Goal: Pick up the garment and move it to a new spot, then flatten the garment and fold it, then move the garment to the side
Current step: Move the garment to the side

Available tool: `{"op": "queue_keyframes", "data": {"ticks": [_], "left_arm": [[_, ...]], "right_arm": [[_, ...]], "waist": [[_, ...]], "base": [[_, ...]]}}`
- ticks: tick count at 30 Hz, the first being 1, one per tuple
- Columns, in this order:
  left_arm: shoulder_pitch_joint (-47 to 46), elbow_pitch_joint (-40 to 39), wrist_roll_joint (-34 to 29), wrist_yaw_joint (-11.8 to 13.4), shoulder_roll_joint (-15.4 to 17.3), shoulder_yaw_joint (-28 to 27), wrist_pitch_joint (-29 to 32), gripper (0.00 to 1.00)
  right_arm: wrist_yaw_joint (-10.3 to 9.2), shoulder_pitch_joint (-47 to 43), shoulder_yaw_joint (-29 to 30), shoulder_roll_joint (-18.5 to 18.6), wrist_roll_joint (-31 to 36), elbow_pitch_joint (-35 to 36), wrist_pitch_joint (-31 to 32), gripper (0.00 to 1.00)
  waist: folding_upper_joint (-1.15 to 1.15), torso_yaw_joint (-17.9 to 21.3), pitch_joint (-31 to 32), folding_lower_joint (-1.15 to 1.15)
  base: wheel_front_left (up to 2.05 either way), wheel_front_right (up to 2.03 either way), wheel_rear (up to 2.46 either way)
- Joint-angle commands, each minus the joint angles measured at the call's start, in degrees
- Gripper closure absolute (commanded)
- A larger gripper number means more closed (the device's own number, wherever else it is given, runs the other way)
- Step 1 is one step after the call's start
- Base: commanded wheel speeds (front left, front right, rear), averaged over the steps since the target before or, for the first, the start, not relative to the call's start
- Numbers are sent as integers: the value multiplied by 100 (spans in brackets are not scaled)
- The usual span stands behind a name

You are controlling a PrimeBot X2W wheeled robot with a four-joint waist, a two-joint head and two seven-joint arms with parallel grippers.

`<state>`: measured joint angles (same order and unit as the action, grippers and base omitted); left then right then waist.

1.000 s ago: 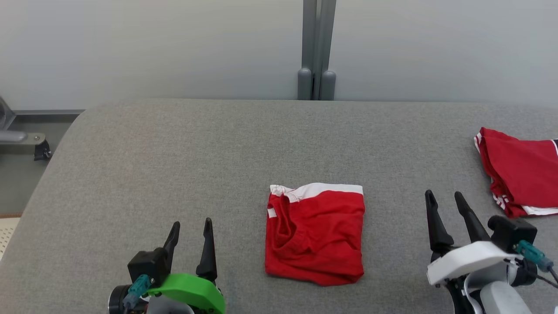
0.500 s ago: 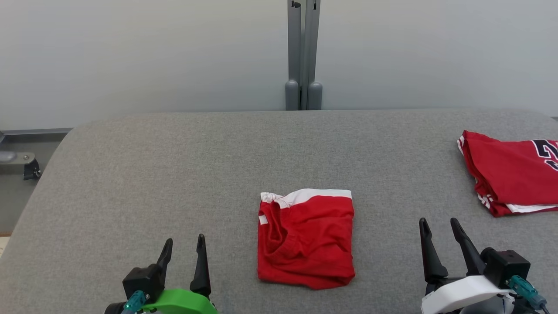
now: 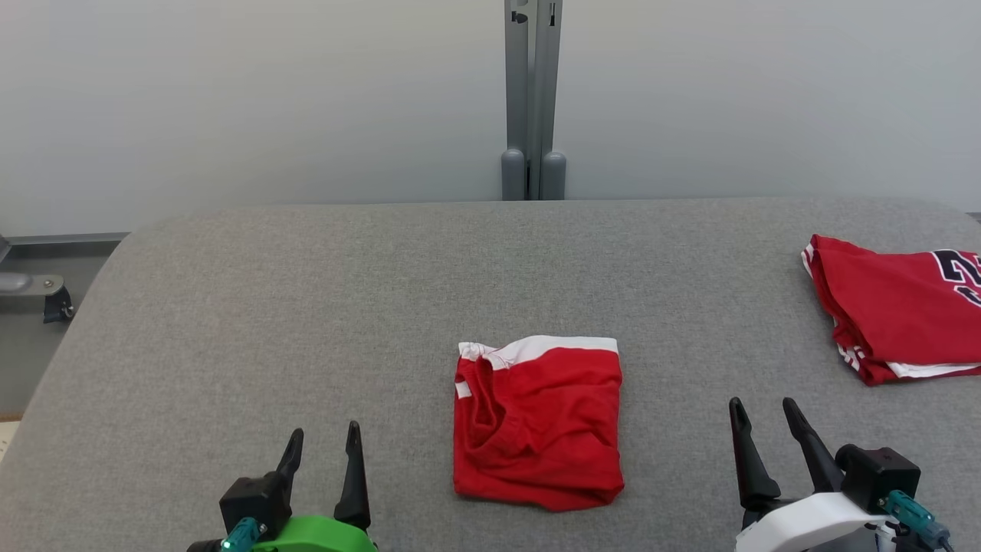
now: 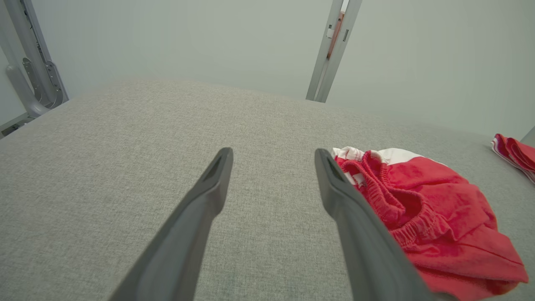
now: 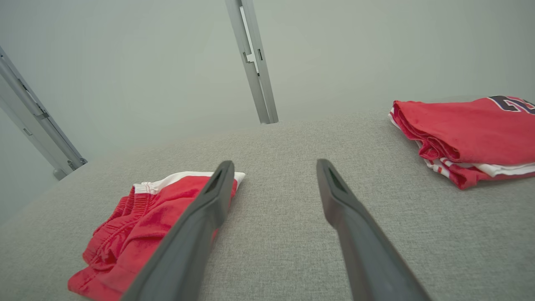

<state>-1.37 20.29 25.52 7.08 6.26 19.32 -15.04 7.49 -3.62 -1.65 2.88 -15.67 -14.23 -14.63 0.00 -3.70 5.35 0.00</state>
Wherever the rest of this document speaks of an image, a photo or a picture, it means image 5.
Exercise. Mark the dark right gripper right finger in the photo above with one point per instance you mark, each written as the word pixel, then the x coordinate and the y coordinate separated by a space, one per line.
pixel 368 255

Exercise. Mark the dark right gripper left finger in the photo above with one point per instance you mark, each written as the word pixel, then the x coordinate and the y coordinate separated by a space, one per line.
pixel 184 251

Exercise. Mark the red white shorts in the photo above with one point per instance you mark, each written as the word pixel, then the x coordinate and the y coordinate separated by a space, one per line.
pixel 125 234

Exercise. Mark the red white short-sleeve shirt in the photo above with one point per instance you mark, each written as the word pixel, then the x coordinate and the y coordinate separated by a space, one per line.
pixel 468 129

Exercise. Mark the grey metal partition post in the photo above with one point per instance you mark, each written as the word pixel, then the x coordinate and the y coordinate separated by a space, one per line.
pixel 42 121
pixel 261 92

